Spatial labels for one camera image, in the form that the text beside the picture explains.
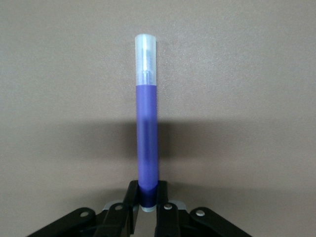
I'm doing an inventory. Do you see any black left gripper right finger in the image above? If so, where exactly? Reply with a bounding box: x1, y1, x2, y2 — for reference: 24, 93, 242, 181
154, 181, 250, 237

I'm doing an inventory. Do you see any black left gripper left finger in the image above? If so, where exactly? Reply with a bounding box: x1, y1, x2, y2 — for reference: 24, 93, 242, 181
29, 180, 139, 237

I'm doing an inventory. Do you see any purple highlighter pen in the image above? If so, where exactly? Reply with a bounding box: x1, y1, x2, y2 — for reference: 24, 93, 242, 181
135, 33, 158, 213

